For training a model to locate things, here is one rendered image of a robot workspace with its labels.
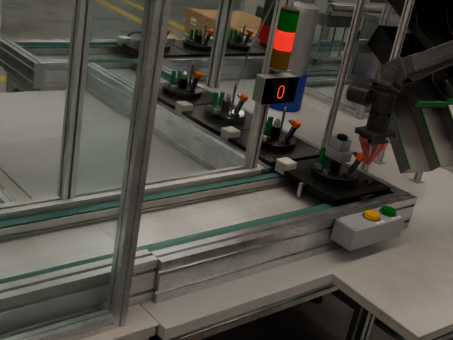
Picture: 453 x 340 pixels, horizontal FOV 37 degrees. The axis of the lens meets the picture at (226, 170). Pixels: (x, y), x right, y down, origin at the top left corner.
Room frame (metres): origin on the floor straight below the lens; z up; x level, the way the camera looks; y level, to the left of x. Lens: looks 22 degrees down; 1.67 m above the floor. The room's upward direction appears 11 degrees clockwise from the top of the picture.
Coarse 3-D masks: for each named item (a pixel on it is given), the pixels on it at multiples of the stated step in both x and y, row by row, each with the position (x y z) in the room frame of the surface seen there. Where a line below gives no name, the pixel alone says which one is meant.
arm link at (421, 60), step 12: (432, 48) 1.72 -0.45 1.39; (444, 48) 1.71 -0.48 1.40; (396, 60) 1.74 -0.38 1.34; (408, 60) 1.73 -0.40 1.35; (420, 60) 1.72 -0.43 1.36; (432, 60) 1.70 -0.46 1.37; (444, 60) 1.69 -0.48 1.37; (408, 72) 1.71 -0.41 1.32; (420, 72) 1.70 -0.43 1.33; (432, 72) 1.72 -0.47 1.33; (396, 84) 1.74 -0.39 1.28; (408, 84) 1.76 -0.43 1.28
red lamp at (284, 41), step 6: (276, 30) 1.76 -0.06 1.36; (276, 36) 1.75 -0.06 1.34; (282, 36) 1.74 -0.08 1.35; (288, 36) 1.74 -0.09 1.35; (294, 36) 1.76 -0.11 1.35; (276, 42) 1.75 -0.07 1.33; (282, 42) 1.74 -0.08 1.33; (288, 42) 1.74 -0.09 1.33; (276, 48) 1.75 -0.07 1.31; (282, 48) 1.74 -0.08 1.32; (288, 48) 1.74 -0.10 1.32
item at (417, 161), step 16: (400, 96) 2.09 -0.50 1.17; (400, 112) 2.05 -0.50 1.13; (416, 112) 2.06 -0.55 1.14; (400, 128) 2.00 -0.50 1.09; (416, 128) 2.04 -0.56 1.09; (400, 144) 1.91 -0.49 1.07; (416, 144) 1.99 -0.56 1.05; (432, 144) 1.98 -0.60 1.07; (400, 160) 1.90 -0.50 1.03; (416, 160) 1.95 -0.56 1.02; (432, 160) 1.96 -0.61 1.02
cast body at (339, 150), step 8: (336, 136) 1.82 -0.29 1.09; (344, 136) 1.80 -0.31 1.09; (328, 144) 1.81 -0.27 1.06; (336, 144) 1.79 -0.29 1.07; (344, 144) 1.79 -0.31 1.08; (328, 152) 1.81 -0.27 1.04; (336, 152) 1.79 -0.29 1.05; (344, 152) 1.78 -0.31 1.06; (352, 152) 1.80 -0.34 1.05; (336, 160) 1.78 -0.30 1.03; (344, 160) 1.78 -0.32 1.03
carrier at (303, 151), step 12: (276, 120) 1.99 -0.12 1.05; (264, 132) 2.02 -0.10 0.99; (276, 132) 1.98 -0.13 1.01; (264, 144) 1.93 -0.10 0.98; (276, 144) 1.93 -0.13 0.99; (288, 144) 1.95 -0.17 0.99; (300, 144) 2.03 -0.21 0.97; (264, 156) 1.87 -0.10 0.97; (276, 156) 1.89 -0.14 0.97; (288, 156) 1.90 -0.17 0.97; (300, 156) 1.92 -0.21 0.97; (312, 156) 1.95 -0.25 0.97
